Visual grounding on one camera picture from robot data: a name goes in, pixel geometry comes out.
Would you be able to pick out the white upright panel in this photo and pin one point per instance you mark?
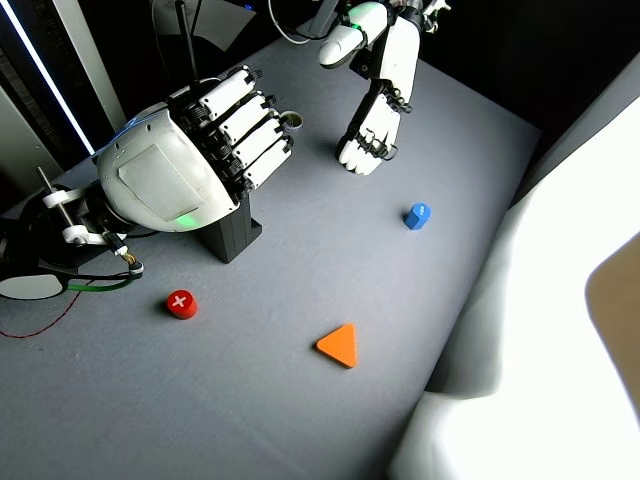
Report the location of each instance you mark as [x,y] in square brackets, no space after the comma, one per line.
[90,60]

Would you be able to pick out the white backdrop sheet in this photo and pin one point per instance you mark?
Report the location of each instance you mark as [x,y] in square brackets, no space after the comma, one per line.
[525,350]

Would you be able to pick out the grey table cloth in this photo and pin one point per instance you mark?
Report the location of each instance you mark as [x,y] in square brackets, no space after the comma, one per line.
[300,280]

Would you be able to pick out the beige board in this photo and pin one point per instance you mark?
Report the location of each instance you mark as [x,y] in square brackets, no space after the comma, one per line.
[617,310]

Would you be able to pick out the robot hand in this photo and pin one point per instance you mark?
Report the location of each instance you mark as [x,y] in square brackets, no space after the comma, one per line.
[400,55]
[160,175]

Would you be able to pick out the red cylinder block white cross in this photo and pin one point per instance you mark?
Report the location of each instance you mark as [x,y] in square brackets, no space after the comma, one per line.
[182,305]

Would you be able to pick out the white light strip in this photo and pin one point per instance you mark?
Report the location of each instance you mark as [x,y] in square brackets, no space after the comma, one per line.
[45,75]

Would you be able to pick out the white cup yellow food spoon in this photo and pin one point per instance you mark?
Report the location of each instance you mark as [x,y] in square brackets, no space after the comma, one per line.
[294,120]

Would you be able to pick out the black phone handset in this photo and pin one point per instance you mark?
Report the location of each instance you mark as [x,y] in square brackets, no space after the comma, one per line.
[230,235]

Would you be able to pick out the blue hexagonal block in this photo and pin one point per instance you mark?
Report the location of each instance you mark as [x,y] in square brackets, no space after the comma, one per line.
[417,217]

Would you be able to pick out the orange triangle block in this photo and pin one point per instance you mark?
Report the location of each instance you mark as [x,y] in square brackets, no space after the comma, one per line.
[342,345]

